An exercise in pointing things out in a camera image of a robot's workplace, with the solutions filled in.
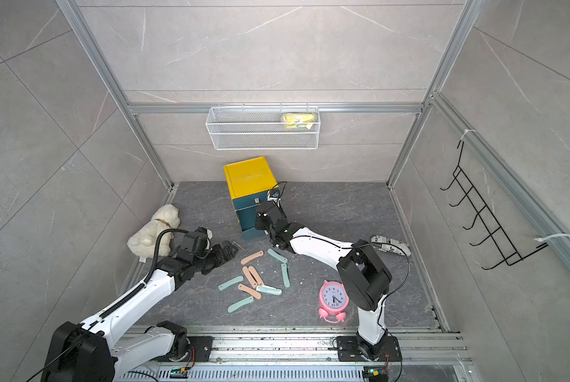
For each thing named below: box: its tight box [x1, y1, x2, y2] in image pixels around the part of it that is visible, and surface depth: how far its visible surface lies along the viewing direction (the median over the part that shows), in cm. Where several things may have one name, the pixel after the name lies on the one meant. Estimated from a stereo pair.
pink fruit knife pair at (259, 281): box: [247, 265, 265, 286], surface depth 90 cm
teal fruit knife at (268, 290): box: [255, 284, 283, 296], surface depth 87 cm
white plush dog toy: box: [127, 204, 181, 258], surface depth 94 cm
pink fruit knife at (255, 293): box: [237, 283, 262, 301], surface depth 87 cm
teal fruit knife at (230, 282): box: [218, 275, 245, 291], surface depth 89 cm
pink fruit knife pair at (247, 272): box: [242, 265, 258, 289], surface depth 90 cm
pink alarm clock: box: [318, 280, 350, 324], surface depth 82 cm
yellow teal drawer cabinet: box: [222, 155, 280, 238], surface depth 93 cm
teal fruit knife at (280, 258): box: [267, 248, 289, 264], surface depth 97 cm
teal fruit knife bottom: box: [226, 296, 254, 313], surface depth 84 cm
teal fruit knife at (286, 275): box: [281, 263, 291, 289], surface depth 90 cm
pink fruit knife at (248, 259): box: [240, 249, 265, 265], surface depth 96 cm
